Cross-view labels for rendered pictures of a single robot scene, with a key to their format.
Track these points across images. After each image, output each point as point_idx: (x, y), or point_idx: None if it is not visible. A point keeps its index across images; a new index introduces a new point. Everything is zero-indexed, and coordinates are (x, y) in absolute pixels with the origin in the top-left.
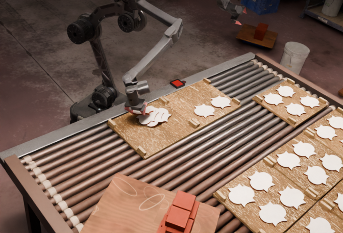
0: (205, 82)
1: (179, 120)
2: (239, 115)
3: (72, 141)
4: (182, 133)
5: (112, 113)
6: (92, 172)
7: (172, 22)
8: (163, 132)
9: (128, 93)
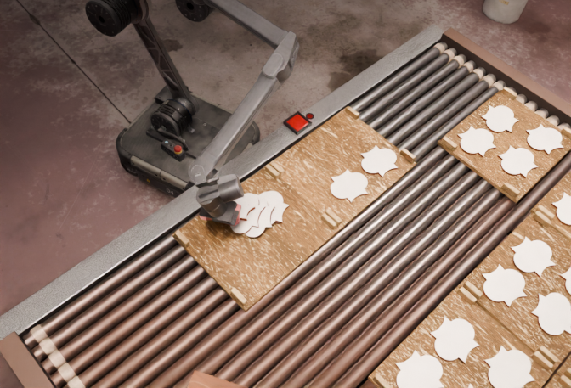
0: (350, 115)
1: (303, 212)
2: (413, 185)
3: (115, 283)
4: (310, 244)
5: (182, 210)
6: (155, 349)
7: (277, 41)
8: (276, 245)
9: (202, 203)
